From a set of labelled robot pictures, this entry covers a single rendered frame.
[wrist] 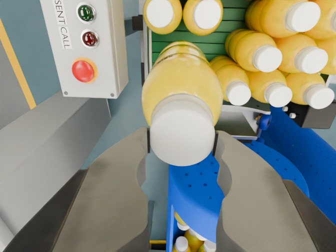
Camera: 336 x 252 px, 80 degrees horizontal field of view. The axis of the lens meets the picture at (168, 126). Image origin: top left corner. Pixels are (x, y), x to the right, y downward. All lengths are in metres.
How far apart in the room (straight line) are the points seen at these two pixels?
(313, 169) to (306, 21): 0.77
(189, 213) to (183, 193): 0.04
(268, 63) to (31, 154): 0.84
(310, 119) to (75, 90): 0.51
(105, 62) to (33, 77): 1.50
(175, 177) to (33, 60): 1.53
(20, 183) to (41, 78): 1.06
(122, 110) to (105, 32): 1.32
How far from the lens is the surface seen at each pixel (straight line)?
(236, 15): 0.55
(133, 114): 1.64
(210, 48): 0.55
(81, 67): 0.37
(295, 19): 0.38
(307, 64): 0.41
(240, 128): 0.50
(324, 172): 1.05
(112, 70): 0.36
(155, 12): 0.34
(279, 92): 0.40
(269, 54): 0.38
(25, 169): 0.91
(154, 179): 2.02
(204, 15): 0.34
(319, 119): 0.59
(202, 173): 0.44
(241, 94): 0.38
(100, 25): 0.36
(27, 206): 0.95
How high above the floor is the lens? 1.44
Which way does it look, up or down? 60 degrees down
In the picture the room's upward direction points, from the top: 174 degrees counter-clockwise
